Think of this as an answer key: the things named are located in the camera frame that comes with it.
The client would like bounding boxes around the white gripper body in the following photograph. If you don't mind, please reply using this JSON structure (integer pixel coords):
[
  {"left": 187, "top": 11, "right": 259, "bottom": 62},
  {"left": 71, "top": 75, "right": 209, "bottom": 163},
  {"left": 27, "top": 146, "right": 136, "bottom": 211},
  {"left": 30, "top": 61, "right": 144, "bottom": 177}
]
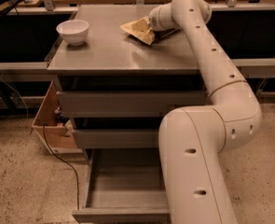
[{"left": 149, "top": 4, "right": 177, "bottom": 32}]

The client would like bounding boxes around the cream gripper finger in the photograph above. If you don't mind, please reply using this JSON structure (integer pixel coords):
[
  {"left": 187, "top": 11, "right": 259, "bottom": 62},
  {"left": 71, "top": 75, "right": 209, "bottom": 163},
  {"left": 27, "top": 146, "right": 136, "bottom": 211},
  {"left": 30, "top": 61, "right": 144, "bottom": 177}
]
[{"left": 132, "top": 17, "right": 150, "bottom": 32}]

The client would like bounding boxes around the brown chip bag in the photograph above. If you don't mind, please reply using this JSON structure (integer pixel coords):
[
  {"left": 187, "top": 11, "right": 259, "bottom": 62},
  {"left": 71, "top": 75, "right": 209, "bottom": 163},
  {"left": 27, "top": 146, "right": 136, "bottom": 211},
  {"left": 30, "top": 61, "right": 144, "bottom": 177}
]
[{"left": 120, "top": 15, "right": 179, "bottom": 46}]

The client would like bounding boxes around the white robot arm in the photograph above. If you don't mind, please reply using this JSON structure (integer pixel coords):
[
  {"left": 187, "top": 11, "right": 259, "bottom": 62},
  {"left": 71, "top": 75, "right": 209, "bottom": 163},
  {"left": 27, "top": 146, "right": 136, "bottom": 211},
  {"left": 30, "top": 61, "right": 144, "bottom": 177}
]
[{"left": 149, "top": 0, "right": 262, "bottom": 224}]

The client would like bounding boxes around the grey drawer cabinet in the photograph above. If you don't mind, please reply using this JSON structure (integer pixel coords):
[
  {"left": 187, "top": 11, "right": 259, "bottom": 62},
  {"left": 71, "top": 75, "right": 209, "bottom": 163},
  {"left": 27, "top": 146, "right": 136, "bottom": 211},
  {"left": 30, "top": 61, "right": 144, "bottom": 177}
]
[{"left": 47, "top": 5, "right": 206, "bottom": 161}]

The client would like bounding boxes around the grey top drawer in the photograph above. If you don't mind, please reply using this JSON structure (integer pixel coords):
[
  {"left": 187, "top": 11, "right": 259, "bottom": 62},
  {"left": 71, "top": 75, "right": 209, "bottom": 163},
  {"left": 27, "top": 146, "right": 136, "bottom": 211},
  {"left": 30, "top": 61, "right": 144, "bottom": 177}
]
[{"left": 57, "top": 91, "right": 205, "bottom": 118}]

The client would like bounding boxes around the grey middle drawer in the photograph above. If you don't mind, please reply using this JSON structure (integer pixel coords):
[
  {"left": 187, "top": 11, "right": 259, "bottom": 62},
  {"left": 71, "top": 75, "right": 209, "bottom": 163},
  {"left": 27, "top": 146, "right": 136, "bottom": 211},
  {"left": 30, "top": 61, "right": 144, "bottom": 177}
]
[{"left": 73, "top": 129, "right": 158, "bottom": 149}]

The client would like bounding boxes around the grey open bottom drawer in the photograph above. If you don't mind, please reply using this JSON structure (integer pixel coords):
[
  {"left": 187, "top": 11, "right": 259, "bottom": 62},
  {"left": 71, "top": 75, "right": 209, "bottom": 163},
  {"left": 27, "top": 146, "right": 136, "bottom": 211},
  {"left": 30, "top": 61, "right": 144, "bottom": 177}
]
[{"left": 73, "top": 148, "right": 170, "bottom": 224}]

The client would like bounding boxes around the white bowl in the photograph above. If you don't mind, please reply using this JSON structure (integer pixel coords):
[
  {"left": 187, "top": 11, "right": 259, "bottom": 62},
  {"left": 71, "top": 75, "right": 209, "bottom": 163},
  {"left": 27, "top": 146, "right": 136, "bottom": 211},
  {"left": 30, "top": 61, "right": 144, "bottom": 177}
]
[{"left": 56, "top": 20, "right": 89, "bottom": 46}]

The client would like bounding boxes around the cardboard box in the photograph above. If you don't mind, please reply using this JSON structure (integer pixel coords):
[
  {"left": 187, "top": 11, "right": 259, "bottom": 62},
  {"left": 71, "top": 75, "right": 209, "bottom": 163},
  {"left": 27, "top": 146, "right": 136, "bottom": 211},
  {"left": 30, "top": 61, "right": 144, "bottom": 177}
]
[{"left": 32, "top": 82, "right": 81, "bottom": 154}]

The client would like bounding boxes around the black floor cable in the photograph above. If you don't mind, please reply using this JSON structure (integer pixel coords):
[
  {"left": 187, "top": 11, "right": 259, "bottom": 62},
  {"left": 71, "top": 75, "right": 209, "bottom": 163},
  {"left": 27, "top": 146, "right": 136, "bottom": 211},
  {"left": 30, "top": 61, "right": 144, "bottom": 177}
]
[{"left": 42, "top": 123, "right": 81, "bottom": 211}]

